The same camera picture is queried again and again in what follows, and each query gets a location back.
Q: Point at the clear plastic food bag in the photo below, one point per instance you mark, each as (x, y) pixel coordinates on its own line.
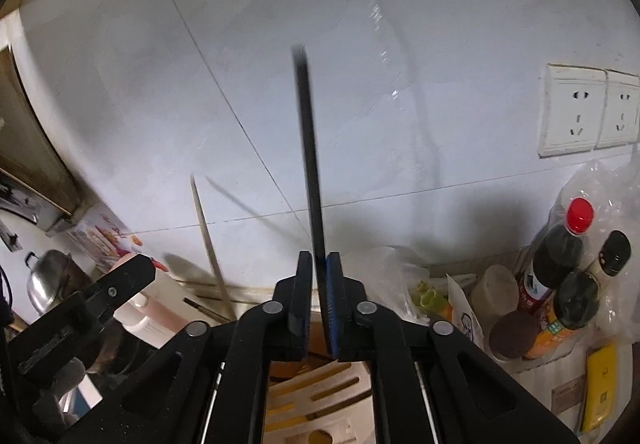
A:
(605, 194)

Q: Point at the yellow phone case box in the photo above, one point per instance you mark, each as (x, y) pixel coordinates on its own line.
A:
(602, 384)

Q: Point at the beige jar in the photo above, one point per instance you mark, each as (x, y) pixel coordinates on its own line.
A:
(495, 291)

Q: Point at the steel pot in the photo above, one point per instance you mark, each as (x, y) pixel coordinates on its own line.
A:
(47, 281)

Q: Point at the dark bottle red cap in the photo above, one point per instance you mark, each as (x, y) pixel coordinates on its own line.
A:
(555, 254)

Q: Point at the colourful wall sticker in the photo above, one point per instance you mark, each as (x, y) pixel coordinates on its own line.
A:
(105, 234)

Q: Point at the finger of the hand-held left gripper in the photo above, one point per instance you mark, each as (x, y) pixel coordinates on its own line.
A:
(125, 281)
(50, 344)

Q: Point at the white plastic bag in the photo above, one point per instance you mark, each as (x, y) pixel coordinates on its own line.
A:
(385, 269)

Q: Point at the steel range hood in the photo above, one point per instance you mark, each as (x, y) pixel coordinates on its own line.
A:
(30, 149)

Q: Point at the clear plastic organizer bin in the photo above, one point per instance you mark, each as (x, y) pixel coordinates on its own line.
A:
(467, 280)

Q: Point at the white orange seasoning packet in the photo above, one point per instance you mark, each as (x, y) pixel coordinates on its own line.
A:
(462, 311)

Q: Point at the pink white electric kettle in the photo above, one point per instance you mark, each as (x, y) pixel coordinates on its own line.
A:
(150, 309)

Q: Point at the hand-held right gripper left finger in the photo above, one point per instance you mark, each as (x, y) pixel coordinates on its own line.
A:
(302, 309)

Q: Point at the beige utensil holder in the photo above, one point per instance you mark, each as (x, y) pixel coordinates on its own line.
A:
(320, 396)

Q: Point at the wooden chopstick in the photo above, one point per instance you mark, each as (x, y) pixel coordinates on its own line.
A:
(207, 244)

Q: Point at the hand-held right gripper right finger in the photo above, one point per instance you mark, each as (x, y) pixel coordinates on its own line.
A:
(334, 314)

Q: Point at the dark bottle orange label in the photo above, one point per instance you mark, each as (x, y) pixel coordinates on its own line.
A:
(565, 319)

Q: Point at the brown card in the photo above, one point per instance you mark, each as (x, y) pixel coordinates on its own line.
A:
(567, 396)

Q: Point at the striped cat print tablecloth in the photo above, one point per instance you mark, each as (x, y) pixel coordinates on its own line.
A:
(537, 371)

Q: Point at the black cap bottle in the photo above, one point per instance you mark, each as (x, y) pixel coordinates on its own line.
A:
(612, 251)

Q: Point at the brown lid jar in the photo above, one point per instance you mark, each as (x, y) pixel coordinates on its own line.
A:
(512, 334)

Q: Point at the green seasoning packet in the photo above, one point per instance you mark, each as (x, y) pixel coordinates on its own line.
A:
(425, 296)

